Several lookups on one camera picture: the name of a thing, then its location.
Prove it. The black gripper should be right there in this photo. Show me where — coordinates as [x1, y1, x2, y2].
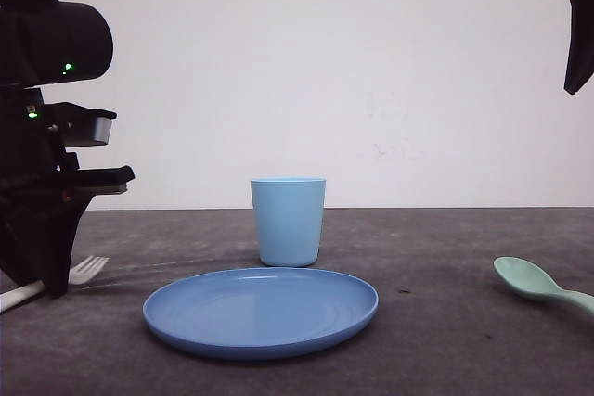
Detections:
[1, 0, 135, 198]

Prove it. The mint green plastic spoon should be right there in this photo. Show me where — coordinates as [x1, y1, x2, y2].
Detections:
[493, 256, 593, 315]

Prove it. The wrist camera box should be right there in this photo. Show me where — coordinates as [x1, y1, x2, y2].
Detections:
[44, 102, 117, 147]

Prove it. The light blue plastic cup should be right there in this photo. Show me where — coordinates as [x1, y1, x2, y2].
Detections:
[251, 177, 326, 267]

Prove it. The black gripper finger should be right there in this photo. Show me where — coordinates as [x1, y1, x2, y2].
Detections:
[564, 0, 593, 95]
[1, 193, 92, 298]

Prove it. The blue plastic plate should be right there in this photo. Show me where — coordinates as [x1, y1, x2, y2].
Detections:
[143, 267, 380, 361]

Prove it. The white plastic fork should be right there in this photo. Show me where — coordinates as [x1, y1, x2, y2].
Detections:
[1, 256, 110, 313]

